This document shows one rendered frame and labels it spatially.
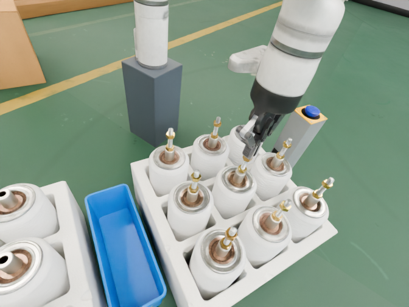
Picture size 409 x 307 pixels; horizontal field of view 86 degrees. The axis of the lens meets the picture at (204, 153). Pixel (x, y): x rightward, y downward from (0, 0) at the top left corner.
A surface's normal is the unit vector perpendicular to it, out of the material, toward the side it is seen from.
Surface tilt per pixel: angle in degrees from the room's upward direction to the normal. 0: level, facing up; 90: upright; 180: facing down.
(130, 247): 0
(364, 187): 0
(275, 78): 90
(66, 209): 0
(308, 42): 90
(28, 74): 89
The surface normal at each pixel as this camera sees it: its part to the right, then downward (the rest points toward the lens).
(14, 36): 0.53, 0.68
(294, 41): -0.51, 0.58
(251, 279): 0.15, -0.67
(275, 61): -0.70, 0.32
